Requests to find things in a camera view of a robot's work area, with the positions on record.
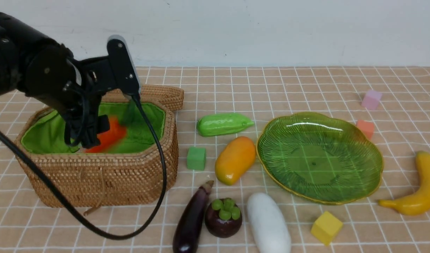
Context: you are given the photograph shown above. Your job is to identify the black left camera cable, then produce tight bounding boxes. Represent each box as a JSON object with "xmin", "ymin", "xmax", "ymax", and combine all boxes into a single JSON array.
[{"xmin": 0, "ymin": 93, "xmax": 167, "ymax": 241}]

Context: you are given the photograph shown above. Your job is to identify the yellow toy banana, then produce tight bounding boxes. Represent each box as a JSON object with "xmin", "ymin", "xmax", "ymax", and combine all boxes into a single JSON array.
[{"xmin": 377, "ymin": 151, "xmax": 430, "ymax": 216}]

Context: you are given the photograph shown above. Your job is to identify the dark purple toy eggplant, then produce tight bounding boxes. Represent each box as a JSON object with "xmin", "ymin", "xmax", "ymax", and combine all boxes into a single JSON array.
[{"xmin": 172, "ymin": 180, "xmax": 214, "ymax": 253}]

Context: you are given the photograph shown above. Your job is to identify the pink foam cube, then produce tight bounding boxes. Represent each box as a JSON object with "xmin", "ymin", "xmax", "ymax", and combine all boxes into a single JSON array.
[{"xmin": 361, "ymin": 90, "xmax": 382, "ymax": 110}]

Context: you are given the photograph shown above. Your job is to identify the orange yellow toy mango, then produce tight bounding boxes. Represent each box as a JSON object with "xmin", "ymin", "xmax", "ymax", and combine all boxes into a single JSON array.
[{"xmin": 214, "ymin": 136, "xmax": 256, "ymax": 186}]

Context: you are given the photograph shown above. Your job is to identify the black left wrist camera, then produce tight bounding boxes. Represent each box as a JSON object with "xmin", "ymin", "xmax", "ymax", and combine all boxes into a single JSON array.
[{"xmin": 81, "ymin": 34, "xmax": 141, "ymax": 96}]

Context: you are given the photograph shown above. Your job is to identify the woven wicker basket green lining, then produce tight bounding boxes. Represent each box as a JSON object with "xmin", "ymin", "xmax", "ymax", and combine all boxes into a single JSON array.
[{"xmin": 16, "ymin": 99, "xmax": 183, "ymax": 208}]

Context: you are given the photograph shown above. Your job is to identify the green foam cube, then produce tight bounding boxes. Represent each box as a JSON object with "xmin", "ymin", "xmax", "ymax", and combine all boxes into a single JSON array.
[{"xmin": 186, "ymin": 146, "xmax": 206, "ymax": 171}]

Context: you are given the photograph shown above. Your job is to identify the orange foam cube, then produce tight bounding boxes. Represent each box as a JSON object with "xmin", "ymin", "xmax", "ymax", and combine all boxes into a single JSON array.
[{"xmin": 356, "ymin": 120, "xmax": 375, "ymax": 140}]

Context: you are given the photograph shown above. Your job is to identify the yellow foam cube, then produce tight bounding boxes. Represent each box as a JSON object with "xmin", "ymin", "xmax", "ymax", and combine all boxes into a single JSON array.
[{"xmin": 310, "ymin": 211, "xmax": 343, "ymax": 246}]

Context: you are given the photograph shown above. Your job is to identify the white toy radish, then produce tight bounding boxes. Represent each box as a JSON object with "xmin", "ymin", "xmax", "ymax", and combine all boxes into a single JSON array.
[{"xmin": 246, "ymin": 192, "xmax": 292, "ymax": 253}]

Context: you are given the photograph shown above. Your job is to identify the green toy cucumber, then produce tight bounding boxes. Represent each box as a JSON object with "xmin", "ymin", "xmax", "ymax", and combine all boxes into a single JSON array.
[{"xmin": 197, "ymin": 112, "xmax": 254, "ymax": 137}]

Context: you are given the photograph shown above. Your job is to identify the purple toy mangosteen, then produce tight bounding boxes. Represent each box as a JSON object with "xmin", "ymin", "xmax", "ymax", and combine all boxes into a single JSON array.
[{"xmin": 205, "ymin": 197, "xmax": 243, "ymax": 238}]

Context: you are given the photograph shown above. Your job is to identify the orange toy carrot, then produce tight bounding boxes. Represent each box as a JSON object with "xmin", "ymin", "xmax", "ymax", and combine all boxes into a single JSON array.
[{"xmin": 84, "ymin": 116, "xmax": 127, "ymax": 153}]

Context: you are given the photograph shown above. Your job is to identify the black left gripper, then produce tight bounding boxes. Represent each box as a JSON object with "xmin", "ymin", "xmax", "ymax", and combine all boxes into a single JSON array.
[{"xmin": 24, "ymin": 45, "xmax": 110, "ymax": 148}]

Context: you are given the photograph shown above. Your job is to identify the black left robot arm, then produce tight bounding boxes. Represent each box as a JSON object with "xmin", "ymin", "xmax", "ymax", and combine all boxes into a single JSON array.
[{"xmin": 0, "ymin": 12, "xmax": 109, "ymax": 149}]

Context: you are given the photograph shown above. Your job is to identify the green glass leaf plate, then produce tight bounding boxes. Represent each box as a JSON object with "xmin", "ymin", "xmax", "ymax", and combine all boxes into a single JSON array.
[{"xmin": 256, "ymin": 112, "xmax": 384, "ymax": 205}]

